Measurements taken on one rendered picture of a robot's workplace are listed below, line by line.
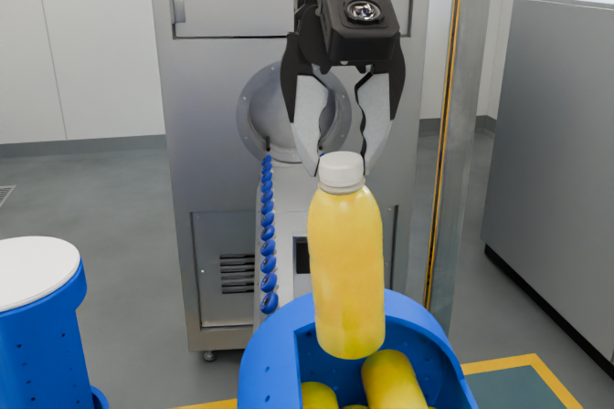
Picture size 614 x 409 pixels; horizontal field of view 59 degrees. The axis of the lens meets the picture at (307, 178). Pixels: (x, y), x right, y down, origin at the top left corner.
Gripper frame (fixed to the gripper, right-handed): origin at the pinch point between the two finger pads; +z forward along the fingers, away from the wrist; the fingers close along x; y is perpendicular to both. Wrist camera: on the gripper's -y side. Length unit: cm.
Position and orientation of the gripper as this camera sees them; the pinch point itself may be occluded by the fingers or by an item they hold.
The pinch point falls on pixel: (340, 164)
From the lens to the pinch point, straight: 46.5
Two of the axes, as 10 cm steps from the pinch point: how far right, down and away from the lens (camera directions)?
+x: -10.0, 0.3, -0.7
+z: 0.0, 9.2, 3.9
